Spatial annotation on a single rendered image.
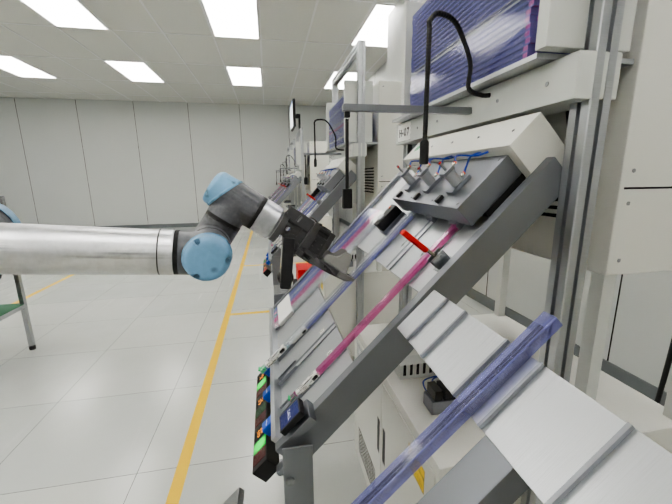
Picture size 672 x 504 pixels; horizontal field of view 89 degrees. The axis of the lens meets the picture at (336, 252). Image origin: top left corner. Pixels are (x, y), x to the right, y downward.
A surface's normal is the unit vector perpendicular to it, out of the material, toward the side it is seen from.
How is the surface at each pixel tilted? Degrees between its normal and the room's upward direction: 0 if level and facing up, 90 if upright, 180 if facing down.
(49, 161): 90
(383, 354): 90
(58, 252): 85
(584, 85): 90
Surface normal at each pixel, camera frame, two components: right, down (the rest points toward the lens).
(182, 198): 0.19, 0.21
